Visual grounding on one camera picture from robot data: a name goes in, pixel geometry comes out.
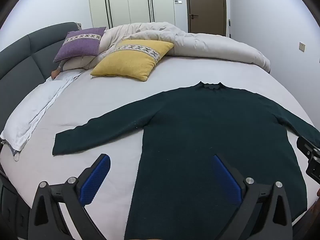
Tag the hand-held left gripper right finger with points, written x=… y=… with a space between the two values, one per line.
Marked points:
x=225 y=177

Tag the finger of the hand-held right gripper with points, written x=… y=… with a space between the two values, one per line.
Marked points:
x=313 y=168
x=308 y=146

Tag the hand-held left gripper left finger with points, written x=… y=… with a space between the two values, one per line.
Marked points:
x=96 y=177

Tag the dark green sweater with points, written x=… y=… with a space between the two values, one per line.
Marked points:
x=200 y=130

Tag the white pillow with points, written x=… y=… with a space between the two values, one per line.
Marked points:
x=32 y=110

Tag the yellow patterned pillow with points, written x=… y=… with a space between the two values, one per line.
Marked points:
x=125 y=62

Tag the purple patterned pillow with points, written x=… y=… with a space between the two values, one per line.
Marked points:
x=77 y=46

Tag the beige duvet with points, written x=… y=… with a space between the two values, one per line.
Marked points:
x=212 y=45

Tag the grey padded headboard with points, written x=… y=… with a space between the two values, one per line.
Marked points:
x=22 y=60

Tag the brown door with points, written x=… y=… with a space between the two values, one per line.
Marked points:
x=207 y=5

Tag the white wardrobe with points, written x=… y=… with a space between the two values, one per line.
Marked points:
x=130 y=2

